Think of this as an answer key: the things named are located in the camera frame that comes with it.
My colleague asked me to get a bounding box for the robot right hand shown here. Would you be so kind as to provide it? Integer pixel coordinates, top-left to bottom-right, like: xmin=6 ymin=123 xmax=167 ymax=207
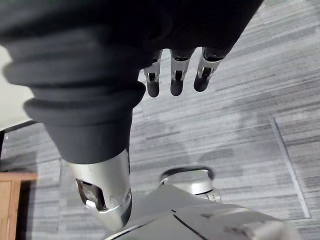
xmin=0 ymin=0 xmax=265 ymax=232

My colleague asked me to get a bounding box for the white bed sheet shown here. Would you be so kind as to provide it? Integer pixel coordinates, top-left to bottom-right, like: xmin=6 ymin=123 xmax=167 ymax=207
xmin=0 ymin=44 xmax=38 ymax=132

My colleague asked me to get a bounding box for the dark robot foot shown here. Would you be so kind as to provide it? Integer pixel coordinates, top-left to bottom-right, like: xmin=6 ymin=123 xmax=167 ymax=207
xmin=159 ymin=165 xmax=216 ymax=186

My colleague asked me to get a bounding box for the brown wooden furniture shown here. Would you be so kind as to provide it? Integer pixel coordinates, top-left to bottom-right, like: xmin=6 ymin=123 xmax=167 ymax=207
xmin=0 ymin=172 xmax=38 ymax=240

